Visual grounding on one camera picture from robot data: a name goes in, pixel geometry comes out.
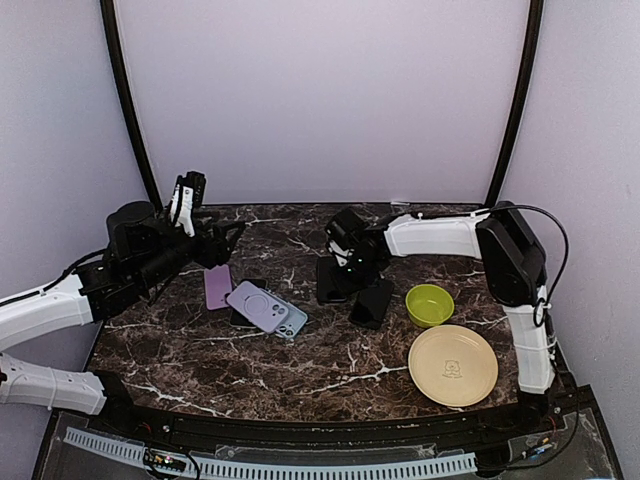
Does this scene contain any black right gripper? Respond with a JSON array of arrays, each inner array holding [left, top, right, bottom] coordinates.
[[329, 253, 381, 297]]

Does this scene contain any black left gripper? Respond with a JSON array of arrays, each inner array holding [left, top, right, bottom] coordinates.
[[134, 210, 245, 292]]

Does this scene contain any purple phone case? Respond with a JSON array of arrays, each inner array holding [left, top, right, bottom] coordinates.
[[204, 265, 233, 311]]

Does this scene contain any light blue phone case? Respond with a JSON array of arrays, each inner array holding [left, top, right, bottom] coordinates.
[[274, 304, 308, 340]]

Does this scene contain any lilac phone case with ring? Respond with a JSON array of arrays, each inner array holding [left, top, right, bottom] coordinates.
[[226, 281, 289, 333]]

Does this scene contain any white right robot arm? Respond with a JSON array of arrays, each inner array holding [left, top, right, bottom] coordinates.
[[325, 202, 558, 434]]

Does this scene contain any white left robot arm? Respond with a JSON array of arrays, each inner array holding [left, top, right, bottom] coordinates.
[[1, 201, 245, 436]]

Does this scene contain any silver edged phone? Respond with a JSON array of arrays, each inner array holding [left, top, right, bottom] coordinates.
[[229, 310, 256, 329]]

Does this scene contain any green plastic bowl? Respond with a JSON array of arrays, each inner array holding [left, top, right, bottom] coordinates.
[[405, 284, 455, 328]]

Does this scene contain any beige round plate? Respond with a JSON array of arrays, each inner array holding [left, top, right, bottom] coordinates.
[[408, 325, 499, 408]]

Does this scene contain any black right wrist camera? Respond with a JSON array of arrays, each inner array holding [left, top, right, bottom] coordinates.
[[325, 207, 369, 256]]

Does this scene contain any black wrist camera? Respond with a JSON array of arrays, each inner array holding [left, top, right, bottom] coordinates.
[[325, 207, 369, 256], [166, 171, 206, 237]]

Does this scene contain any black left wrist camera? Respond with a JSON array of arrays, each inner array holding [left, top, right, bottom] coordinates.
[[166, 171, 206, 237]]

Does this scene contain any white cable duct strip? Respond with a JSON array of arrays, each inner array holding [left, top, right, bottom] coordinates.
[[63, 427, 477, 479]]

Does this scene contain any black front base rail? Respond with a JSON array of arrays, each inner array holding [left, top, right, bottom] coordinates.
[[59, 384, 596, 456]]

